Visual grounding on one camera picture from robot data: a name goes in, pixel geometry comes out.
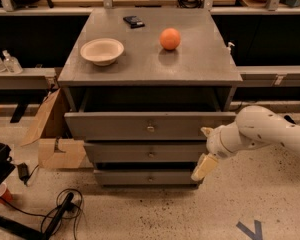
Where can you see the white paper bowl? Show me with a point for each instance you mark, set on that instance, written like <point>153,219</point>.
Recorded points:
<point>103,51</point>

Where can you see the grey top drawer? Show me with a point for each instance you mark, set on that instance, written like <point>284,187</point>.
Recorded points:
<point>133,126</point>

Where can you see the black small device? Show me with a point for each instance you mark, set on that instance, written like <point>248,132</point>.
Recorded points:
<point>134,22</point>

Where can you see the black stand base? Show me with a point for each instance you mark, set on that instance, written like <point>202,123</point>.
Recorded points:
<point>41,227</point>

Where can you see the grey wooden drawer cabinet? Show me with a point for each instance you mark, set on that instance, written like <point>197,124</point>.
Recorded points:
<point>198,76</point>

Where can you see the white pump bottle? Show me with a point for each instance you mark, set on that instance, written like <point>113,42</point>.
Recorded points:
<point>230,47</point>

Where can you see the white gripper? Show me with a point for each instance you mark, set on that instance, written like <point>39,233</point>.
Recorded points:
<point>215,144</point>

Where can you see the black power adapter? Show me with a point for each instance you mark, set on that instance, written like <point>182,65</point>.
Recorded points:
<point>23,172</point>

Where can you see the grey bottom drawer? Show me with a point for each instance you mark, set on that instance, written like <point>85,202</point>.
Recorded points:
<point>146,177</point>

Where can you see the red plastic cup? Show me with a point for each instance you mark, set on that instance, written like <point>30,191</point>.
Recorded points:
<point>5,195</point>

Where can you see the grey middle drawer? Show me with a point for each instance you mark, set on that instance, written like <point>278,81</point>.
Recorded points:
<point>125,152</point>

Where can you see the brown cardboard box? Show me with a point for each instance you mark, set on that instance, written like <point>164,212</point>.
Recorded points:
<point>56,148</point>

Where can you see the orange ball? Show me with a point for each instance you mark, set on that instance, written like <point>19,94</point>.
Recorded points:
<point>170,39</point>

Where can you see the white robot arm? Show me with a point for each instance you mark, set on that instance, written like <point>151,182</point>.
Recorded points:
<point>254,127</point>

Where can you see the grey drawer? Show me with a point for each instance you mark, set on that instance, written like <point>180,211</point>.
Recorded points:
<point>133,126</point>
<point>125,152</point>
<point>146,177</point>

